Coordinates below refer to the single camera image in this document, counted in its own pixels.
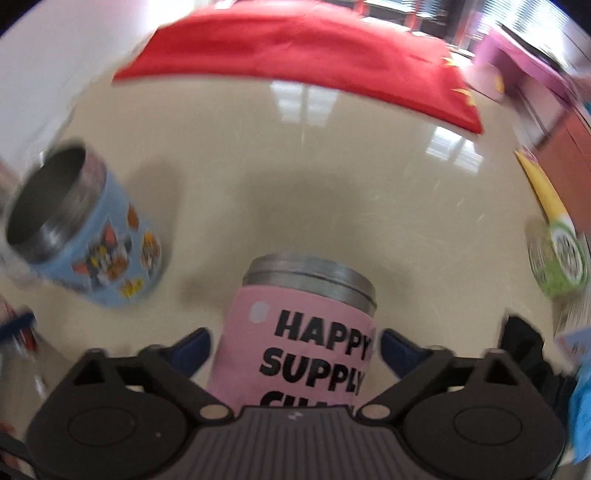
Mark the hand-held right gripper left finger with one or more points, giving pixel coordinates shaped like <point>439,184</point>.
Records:
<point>195,345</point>

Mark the yellow packet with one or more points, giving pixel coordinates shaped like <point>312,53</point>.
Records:
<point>542,184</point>

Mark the brown wooden cabinet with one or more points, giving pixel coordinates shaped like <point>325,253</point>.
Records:
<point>570,143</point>

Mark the blue cloth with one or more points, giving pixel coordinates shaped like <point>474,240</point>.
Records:
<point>582,415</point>

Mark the black bag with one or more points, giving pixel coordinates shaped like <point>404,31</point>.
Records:
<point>526,341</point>

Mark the red flag cloth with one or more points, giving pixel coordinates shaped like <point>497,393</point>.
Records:
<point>300,55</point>

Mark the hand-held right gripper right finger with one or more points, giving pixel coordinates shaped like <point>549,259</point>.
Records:
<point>396,347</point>

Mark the white printed paper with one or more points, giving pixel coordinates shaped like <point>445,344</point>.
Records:
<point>575,323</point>

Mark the blue cartoon steel cup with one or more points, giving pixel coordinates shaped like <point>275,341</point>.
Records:
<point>111,230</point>

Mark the green round container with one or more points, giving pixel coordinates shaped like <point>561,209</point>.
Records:
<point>558,258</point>

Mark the pink box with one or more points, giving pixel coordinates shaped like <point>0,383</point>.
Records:
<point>521,60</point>

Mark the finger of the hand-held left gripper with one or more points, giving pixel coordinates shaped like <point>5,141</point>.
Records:
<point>17,325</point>

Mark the pink steel cup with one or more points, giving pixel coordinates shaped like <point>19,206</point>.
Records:
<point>304,318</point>

